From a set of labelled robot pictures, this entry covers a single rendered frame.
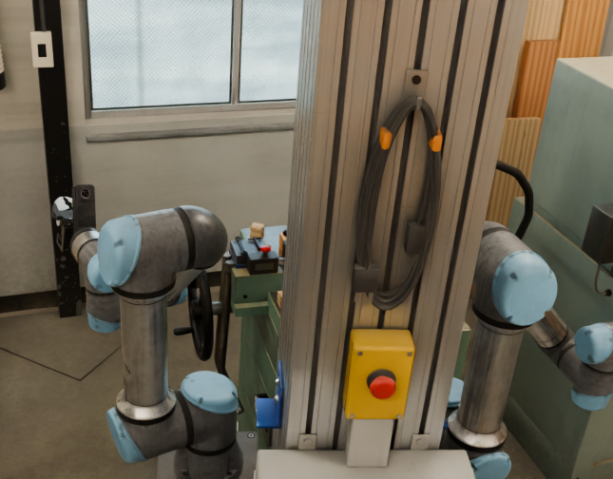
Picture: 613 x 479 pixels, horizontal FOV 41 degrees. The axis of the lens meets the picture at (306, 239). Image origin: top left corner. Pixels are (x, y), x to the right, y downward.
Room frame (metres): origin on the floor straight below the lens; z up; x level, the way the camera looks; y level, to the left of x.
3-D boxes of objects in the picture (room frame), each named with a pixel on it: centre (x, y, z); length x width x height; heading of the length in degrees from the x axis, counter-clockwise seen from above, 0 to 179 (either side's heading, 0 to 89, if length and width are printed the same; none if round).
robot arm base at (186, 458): (1.34, 0.17, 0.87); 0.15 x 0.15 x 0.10
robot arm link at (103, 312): (1.50, 0.41, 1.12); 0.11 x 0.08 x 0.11; 122
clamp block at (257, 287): (1.98, 0.14, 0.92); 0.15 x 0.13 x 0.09; 19
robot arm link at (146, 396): (1.27, 0.29, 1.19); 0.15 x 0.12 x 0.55; 122
